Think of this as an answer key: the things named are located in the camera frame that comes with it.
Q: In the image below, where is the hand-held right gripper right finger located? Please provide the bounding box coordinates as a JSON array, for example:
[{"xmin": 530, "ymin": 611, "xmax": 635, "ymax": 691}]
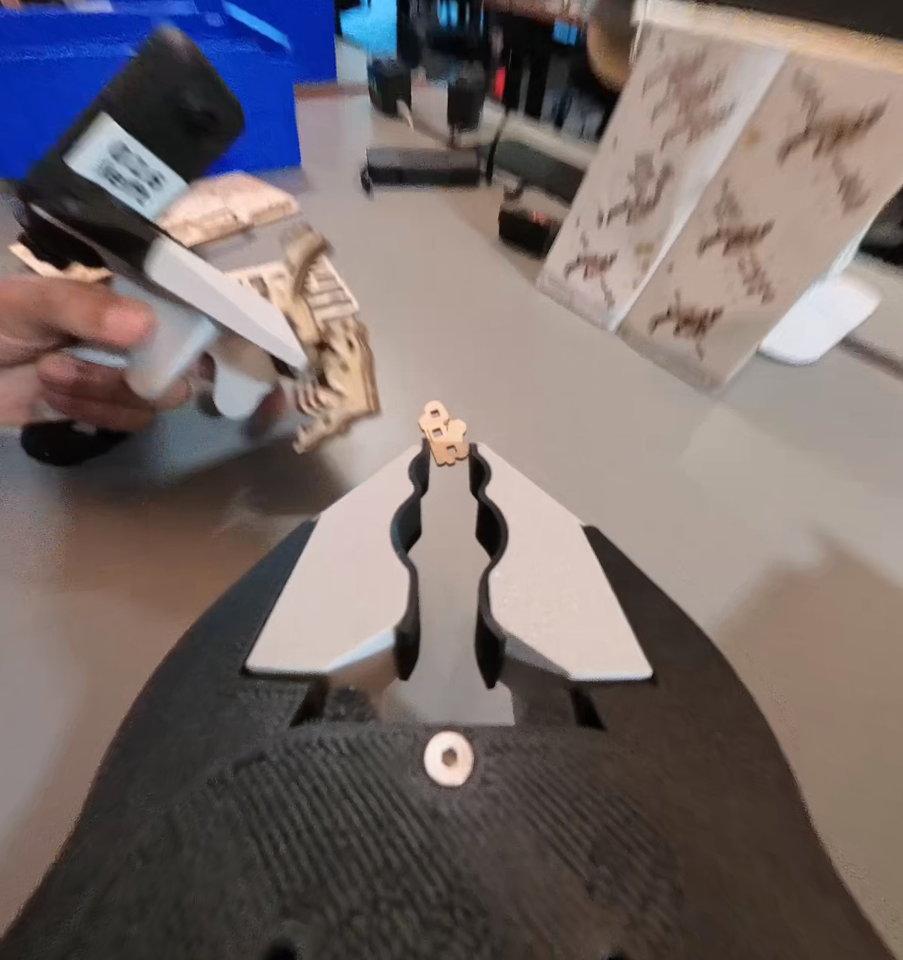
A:
[{"xmin": 466, "ymin": 442, "xmax": 657, "ymax": 690}]

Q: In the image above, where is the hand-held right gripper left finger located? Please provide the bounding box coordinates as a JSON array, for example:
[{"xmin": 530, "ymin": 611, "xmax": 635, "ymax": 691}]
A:
[{"xmin": 244, "ymin": 441, "xmax": 433, "ymax": 695}]

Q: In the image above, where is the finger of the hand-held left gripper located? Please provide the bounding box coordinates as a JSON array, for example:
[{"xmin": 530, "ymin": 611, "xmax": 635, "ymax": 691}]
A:
[{"xmin": 144, "ymin": 237, "xmax": 312, "ymax": 372}]

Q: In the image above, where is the layered wooden puzzle model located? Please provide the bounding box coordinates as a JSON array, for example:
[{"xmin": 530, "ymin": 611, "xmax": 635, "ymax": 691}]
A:
[{"xmin": 258, "ymin": 223, "xmax": 383, "ymax": 456}]

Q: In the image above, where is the small wooden puzzle piece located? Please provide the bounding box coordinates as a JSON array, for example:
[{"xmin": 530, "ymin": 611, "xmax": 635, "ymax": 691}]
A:
[{"xmin": 418, "ymin": 399, "xmax": 469, "ymax": 468}]

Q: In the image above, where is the grey desk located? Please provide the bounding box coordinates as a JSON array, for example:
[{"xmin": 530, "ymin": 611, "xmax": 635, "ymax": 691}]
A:
[{"xmin": 0, "ymin": 90, "xmax": 903, "ymax": 960}]

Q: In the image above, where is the person's left hand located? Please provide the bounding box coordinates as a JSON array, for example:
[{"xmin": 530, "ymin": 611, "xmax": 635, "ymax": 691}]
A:
[{"xmin": 0, "ymin": 272, "xmax": 198, "ymax": 434}]

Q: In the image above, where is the plywood sheet stack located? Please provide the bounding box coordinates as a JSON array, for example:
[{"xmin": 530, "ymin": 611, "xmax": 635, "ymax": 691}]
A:
[{"xmin": 153, "ymin": 169, "xmax": 303, "ymax": 250}]

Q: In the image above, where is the plywood parts sheet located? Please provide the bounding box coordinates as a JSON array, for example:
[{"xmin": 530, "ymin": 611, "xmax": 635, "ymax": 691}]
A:
[{"xmin": 228, "ymin": 258, "xmax": 360, "ymax": 325}]

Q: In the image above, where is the blue plastic bin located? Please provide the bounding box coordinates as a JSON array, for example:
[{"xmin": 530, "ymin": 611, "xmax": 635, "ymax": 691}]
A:
[
  {"xmin": 0, "ymin": 0, "xmax": 304, "ymax": 183},
  {"xmin": 222, "ymin": 0, "xmax": 339, "ymax": 85}
]

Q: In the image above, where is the black charger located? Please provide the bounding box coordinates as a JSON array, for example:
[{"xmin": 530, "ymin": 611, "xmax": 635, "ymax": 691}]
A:
[{"xmin": 366, "ymin": 54, "xmax": 417, "ymax": 123}]

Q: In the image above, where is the black rectangular case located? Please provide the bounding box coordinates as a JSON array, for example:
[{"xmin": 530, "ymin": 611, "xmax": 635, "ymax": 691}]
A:
[{"xmin": 359, "ymin": 144, "xmax": 484, "ymax": 199}]

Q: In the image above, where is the black upright device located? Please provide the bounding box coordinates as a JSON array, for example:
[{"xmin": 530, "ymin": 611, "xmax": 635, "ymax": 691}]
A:
[{"xmin": 446, "ymin": 60, "xmax": 492, "ymax": 135}]

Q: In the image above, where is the small black box red label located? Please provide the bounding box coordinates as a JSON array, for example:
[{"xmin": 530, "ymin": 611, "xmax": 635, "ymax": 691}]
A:
[{"xmin": 496, "ymin": 201, "xmax": 570, "ymax": 261}]

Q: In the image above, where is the black tablet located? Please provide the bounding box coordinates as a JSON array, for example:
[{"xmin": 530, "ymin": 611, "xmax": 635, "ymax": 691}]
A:
[{"xmin": 487, "ymin": 138, "xmax": 609, "ymax": 205}]

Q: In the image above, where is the white monitor stand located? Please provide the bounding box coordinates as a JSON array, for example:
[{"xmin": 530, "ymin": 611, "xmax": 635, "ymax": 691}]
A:
[{"xmin": 757, "ymin": 271, "xmax": 883, "ymax": 368}]

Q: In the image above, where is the printed instruction sheet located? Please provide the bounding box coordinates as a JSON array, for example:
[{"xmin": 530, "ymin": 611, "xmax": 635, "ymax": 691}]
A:
[{"xmin": 534, "ymin": 18, "xmax": 903, "ymax": 393}]

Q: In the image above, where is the tan round object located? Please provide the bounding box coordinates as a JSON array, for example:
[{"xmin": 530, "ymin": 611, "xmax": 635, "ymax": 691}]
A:
[{"xmin": 585, "ymin": 0, "xmax": 645, "ymax": 93}]

